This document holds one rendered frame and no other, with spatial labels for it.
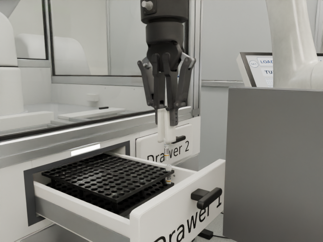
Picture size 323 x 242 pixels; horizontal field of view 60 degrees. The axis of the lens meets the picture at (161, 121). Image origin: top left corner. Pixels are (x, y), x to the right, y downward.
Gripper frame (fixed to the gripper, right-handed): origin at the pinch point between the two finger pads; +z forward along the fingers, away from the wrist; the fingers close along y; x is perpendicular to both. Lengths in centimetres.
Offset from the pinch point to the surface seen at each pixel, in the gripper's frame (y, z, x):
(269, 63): -2, -15, 81
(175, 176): -0.9, 12.6, 4.3
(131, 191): 0.5, 10.1, -11.8
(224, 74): -57, -10, 161
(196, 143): -18, 16, 45
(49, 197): -13.0, 11.5, -19.7
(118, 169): -9.9, 9.9, -4.8
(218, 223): -49, 99, 134
